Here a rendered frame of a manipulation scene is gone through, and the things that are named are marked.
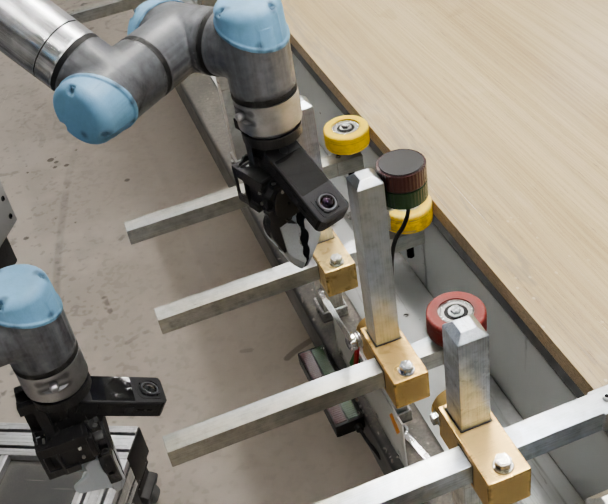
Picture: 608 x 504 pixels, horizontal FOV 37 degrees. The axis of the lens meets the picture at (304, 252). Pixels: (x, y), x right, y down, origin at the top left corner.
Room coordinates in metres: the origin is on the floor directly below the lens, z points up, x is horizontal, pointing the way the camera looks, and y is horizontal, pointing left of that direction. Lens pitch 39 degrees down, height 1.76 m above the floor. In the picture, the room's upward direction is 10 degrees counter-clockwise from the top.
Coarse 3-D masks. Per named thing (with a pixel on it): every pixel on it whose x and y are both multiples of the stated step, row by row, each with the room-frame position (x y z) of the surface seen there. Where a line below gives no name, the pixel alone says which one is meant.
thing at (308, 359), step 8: (304, 352) 1.03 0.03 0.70; (304, 360) 1.02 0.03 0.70; (312, 360) 1.01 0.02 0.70; (312, 368) 1.00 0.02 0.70; (312, 376) 0.98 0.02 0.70; (320, 376) 0.98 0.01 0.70; (328, 408) 0.91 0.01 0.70; (336, 408) 0.91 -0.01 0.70; (336, 416) 0.89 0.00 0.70; (344, 416) 0.89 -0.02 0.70
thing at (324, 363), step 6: (318, 348) 1.04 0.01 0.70; (318, 354) 1.02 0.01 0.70; (324, 354) 1.02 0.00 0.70; (318, 360) 1.01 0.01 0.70; (324, 360) 1.01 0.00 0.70; (324, 366) 1.00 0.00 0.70; (330, 366) 0.99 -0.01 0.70; (324, 372) 0.98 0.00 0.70; (330, 372) 0.98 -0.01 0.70; (348, 402) 0.91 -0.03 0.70; (342, 408) 0.90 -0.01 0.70; (348, 408) 0.90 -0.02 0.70; (354, 408) 0.90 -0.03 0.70; (348, 414) 0.89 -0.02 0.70; (354, 414) 0.89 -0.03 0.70
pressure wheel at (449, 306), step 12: (432, 300) 0.89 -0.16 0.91; (444, 300) 0.88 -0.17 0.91; (456, 300) 0.88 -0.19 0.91; (468, 300) 0.87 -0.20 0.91; (480, 300) 0.87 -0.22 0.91; (432, 312) 0.86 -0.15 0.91; (444, 312) 0.86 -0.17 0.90; (456, 312) 0.85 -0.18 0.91; (468, 312) 0.85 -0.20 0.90; (480, 312) 0.85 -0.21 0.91; (432, 324) 0.84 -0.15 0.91; (432, 336) 0.84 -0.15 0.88
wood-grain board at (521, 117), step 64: (320, 0) 1.90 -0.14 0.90; (384, 0) 1.84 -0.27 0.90; (448, 0) 1.78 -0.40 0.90; (512, 0) 1.73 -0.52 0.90; (576, 0) 1.68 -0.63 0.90; (320, 64) 1.61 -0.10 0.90; (384, 64) 1.56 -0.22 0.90; (448, 64) 1.51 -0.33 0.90; (512, 64) 1.47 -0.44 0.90; (576, 64) 1.43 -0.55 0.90; (384, 128) 1.34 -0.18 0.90; (448, 128) 1.30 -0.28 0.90; (512, 128) 1.27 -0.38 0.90; (576, 128) 1.23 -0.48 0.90; (448, 192) 1.12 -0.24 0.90; (512, 192) 1.09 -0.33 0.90; (576, 192) 1.07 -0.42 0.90; (512, 256) 0.95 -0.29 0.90; (576, 256) 0.93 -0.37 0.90; (576, 320) 0.81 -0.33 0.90; (576, 384) 0.73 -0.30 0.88
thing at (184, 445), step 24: (432, 360) 0.83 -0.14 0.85; (312, 384) 0.82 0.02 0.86; (336, 384) 0.81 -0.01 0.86; (360, 384) 0.81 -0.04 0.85; (384, 384) 0.82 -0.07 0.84; (240, 408) 0.80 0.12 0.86; (264, 408) 0.79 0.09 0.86; (288, 408) 0.79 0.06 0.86; (312, 408) 0.79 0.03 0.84; (192, 432) 0.77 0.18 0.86; (216, 432) 0.77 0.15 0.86; (240, 432) 0.77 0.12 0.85; (168, 456) 0.75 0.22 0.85; (192, 456) 0.75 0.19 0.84
